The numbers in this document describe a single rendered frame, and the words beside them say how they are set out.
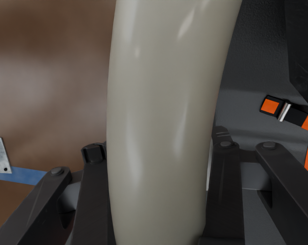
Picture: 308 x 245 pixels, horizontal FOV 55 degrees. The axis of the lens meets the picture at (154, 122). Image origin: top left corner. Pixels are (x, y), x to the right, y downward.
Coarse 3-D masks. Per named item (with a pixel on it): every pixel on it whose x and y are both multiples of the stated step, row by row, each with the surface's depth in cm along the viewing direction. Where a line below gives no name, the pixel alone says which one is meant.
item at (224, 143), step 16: (224, 144) 14; (224, 160) 13; (224, 176) 12; (240, 176) 11; (208, 192) 11; (224, 192) 11; (240, 192) 10; (208, 208) 10; (224, 208) 10; (240, 208) 10; (208, 224) 9; (224, 224) 9; (240, 224) 9; (208, 240) 8; (224, 240) 8; (240, 240) 8
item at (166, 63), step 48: (144, 0) 6; (192, 0) 6; (240, 0) 7; (144, 48) 6; (192, 48) 6; (144, 96) 7; (192, 96) 7; (144, 144) 7; (192, 144) 7; (144, 192) 8; (192, 192) 8; (144, 240) 8; (192, 240) 8
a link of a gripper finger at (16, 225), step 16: (48, 176) 14; (64, 176) 14; (32, 192) 13; (48, 192) 12; (32, 208) 12; (48, 208) 12; (16, 224) 11; (32, 224) 11; (48, 224) 12; (64, 224) 13; (0, 240) 10; (16, 240) 10; (32, 240) 11; (48, 240) 12; (64, 240) 13
